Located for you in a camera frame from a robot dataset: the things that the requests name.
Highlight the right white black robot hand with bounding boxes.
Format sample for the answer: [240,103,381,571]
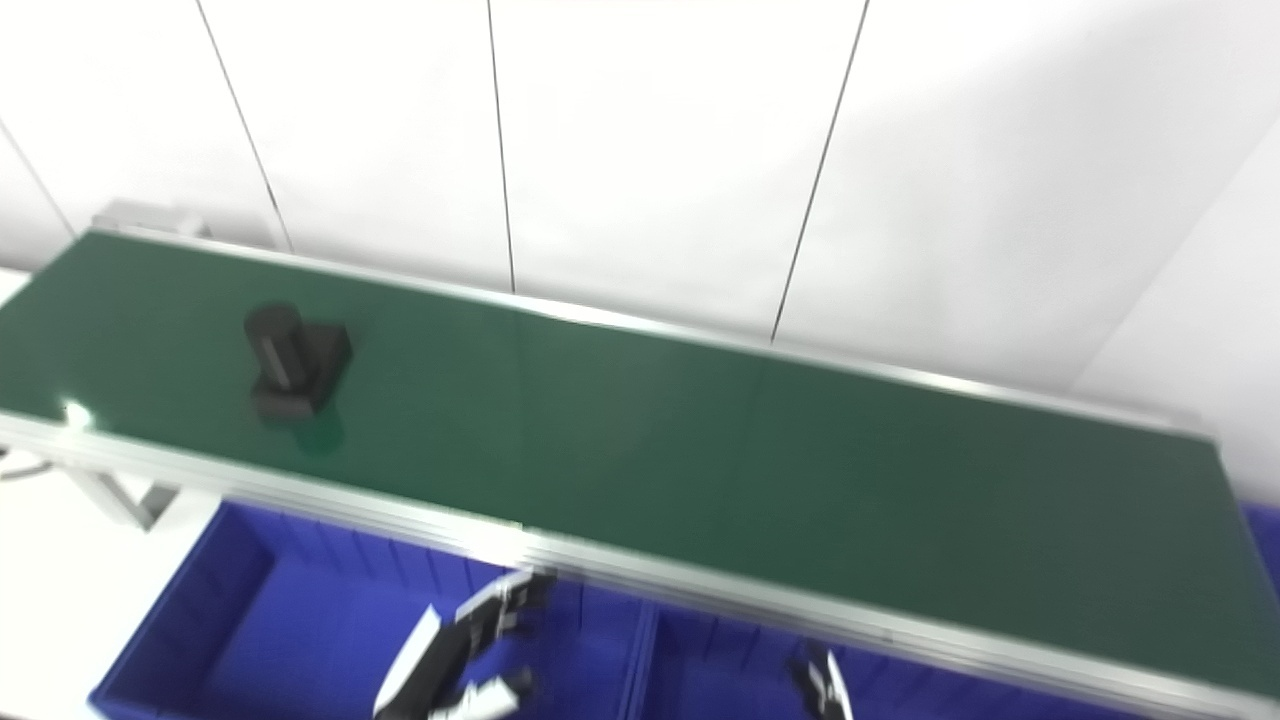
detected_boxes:
[788,644,854,720]

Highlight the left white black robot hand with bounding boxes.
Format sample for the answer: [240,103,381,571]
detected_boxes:
[371,567,557,720]

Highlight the black plastic part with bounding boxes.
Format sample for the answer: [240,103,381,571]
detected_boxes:
[244,302,354,422]

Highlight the blue plastic bin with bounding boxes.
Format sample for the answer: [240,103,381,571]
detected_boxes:
[624,598,1151,720]
[87,499,658,720]
[1238,498,1280,593]

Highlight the green conveyor belt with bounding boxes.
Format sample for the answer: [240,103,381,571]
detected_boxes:
[0,231,1280,700]
[0,224,1280,720]

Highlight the aluminium conveyor leg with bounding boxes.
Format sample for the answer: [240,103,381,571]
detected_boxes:
[58,464,183,532]

